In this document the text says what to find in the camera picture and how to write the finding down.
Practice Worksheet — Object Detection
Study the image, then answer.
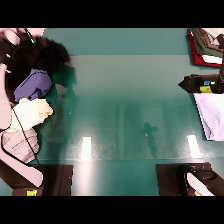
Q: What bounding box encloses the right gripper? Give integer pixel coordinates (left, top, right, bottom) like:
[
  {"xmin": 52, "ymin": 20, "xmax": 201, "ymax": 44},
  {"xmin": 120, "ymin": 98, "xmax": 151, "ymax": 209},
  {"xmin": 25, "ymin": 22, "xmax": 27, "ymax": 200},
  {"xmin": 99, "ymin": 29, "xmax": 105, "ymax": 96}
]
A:
[{"xmin": 191, "ymin": 73, "xmax": 224, "ymax": 95}]

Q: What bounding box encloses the white folded garment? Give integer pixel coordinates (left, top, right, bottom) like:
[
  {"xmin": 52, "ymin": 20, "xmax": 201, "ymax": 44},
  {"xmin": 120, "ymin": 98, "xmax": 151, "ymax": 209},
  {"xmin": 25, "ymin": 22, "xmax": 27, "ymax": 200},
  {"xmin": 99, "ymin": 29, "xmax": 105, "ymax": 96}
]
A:
[{"xmin": 201, "ymin": 53, "xmax": 224, "ymax": 65}]

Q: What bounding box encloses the dark green garment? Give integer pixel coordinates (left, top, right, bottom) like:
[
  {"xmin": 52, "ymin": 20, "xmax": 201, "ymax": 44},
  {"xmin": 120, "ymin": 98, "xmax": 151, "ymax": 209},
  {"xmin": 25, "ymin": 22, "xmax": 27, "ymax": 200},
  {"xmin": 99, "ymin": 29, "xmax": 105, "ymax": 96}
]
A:
[{"xmin": 191, "ymin": 28, "xmax": 224, "ymax": 58}]

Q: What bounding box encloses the purple garment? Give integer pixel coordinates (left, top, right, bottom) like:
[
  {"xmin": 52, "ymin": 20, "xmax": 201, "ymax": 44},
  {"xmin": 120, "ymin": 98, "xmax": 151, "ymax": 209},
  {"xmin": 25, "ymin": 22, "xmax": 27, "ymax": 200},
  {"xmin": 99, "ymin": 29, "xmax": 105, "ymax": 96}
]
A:
[{"xmin": 14, "ymin": 69, "xmax": 53, "ymax": 102}]

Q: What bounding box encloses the cream garment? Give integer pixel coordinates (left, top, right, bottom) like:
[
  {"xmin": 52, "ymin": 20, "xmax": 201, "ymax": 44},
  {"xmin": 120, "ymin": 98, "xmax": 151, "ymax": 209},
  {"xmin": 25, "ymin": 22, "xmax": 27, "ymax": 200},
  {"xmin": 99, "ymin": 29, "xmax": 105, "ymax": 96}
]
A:
[{"xmin": 9, "ymin": 97, "xmax": 55, "ymax": 132}]

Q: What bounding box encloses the pink grey garment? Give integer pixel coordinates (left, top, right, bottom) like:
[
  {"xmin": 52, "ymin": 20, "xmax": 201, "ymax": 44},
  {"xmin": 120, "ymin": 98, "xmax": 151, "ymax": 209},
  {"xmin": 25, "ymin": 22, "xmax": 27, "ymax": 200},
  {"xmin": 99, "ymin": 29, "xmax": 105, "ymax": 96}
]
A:
[{"xmin": 1, "ymin": 127, "xmax": 41, "ymax": 165}]

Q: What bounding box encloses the black cable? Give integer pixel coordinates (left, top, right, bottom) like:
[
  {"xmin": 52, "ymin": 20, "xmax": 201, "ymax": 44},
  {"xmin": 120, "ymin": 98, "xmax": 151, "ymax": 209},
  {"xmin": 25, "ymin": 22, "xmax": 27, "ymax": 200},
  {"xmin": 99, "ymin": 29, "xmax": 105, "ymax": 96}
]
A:
[{"xmin": 0, "ymin": 106, "xmax": 43, "ymax": 168}]

